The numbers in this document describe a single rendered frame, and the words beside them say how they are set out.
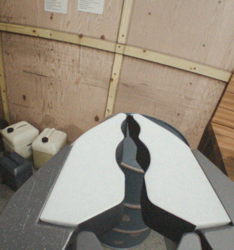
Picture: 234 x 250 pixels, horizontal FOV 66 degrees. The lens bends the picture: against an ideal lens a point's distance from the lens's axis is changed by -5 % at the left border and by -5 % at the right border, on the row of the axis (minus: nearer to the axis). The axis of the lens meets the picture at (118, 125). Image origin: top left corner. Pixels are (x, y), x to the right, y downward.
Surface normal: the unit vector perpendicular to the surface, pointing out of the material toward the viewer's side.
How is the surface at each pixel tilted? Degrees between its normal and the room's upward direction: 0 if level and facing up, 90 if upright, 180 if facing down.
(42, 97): 90
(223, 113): 90
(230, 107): 90
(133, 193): 90
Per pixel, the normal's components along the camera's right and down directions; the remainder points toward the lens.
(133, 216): 0.00, 0.54
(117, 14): -0.25, 0.48
